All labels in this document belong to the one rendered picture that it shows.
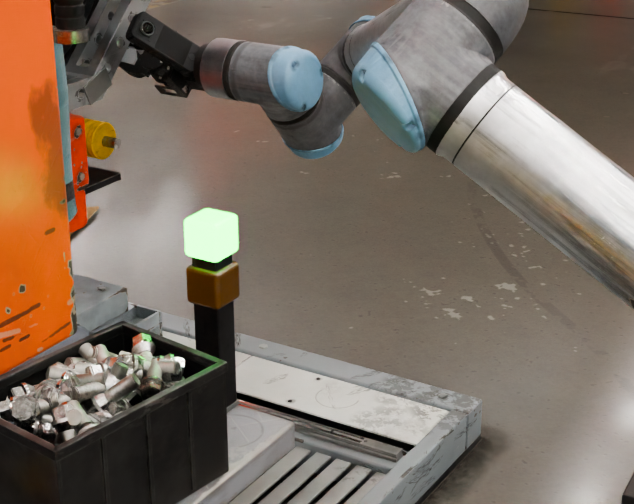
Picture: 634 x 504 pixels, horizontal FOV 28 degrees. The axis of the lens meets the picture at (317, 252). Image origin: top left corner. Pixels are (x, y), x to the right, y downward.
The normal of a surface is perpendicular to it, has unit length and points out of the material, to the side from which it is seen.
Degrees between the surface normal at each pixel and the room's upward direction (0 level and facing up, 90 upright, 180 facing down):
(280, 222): 0
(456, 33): 66
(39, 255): 90
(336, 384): 0
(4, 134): 90
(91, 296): 0
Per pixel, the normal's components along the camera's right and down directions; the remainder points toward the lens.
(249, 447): 0.00, -0.92
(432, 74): -0.10, -0.06
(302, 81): 0.82, 0.15
